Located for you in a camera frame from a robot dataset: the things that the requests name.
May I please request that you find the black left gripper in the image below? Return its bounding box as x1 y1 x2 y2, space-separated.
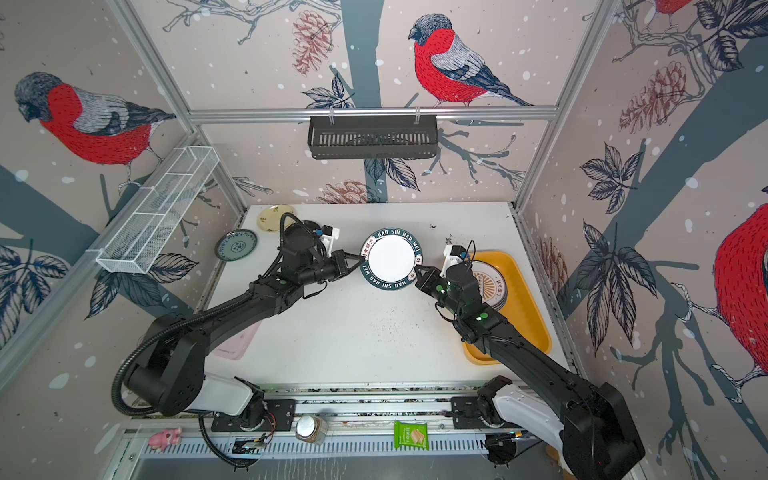
299 251 366 288

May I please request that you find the green lettered rim plate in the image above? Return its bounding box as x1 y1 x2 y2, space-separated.
360 227 423 291

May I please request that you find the orange sunburst plate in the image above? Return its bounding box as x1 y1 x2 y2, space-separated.
472 261 508 310

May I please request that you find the yellow small plate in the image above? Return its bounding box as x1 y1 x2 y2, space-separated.
257 205 295 232

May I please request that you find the black small plate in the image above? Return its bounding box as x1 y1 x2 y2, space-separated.
303 220 323 237

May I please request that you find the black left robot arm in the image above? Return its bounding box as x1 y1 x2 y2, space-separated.
110 222 365 417

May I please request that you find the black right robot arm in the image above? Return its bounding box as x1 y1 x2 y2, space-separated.
415 263 645 479

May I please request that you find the yellow plastic bin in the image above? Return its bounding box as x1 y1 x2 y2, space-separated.
473 251 552 354

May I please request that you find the small teal patterned plate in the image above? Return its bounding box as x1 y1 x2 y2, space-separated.
214 229 258 262

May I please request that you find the pink rectangular tray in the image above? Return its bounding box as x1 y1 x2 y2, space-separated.
213 323 260 361

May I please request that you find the green snack packet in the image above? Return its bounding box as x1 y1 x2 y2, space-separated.
393 421 429 450

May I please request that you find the small glass jar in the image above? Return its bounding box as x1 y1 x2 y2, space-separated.
295 414 328 445

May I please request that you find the pink pig toy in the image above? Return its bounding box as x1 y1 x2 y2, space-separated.
148 427 183 452

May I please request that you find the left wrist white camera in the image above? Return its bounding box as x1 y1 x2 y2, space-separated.
319 225 340 257

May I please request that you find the wrist white camera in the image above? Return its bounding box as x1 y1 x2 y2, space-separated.
319 225 340 257
441 244 469 277

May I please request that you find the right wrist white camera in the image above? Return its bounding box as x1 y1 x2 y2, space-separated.
441 244 469 277

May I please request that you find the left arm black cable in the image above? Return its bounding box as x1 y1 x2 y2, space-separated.
110 211 325 470

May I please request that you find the black hanging wire basket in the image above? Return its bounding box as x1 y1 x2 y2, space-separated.
307 115 439 160

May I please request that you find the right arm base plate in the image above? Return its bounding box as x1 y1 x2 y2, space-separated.
450 396 502 430

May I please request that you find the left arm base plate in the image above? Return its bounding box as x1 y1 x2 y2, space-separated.
211 399 296 433

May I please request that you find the white wire mesh shelf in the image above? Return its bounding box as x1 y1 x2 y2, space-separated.
96 146 220 274

